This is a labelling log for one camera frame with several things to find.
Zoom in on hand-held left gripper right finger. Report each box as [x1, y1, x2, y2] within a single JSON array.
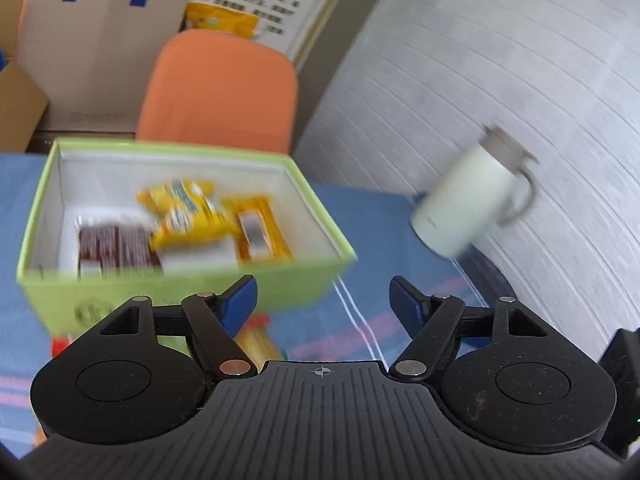
[[389, 276, 576, 381]]

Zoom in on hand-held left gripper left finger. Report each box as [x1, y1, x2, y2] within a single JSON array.
[[75, 274, 259, 381]]

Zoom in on orange yellow snack packet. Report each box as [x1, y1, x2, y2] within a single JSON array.
[[234, 312, 286, 363]]

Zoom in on green cardboard box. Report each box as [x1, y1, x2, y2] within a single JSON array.
[[16, 139, 358, 333]]

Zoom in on red orange snack packet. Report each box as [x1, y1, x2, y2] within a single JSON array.
[[50, 334, 81, 361]]

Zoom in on orange packet with white label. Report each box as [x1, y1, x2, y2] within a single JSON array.
[[220, 195, 296, 263]]

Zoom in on white lidded mug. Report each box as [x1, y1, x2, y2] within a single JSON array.
[[410, 124, 540, 258]]

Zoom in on brown snack packet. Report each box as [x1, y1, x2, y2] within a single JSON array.
[[76, 215, 163, 281]]

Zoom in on orange chair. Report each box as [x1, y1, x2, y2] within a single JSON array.
[[136, 29, 300, 156]]

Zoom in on yellow plastic bag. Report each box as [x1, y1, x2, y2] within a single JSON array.
[[182, 2, 261, 41]]

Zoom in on open cardboard box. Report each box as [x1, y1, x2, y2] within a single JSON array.
[[0, 0, 51, 153]]

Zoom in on brown paper bag blue handles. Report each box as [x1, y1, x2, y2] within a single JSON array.
[[17, 0, 191, 133]]

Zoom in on framed text wall poster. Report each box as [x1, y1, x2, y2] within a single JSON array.
[[50, 0, 351, 68]]

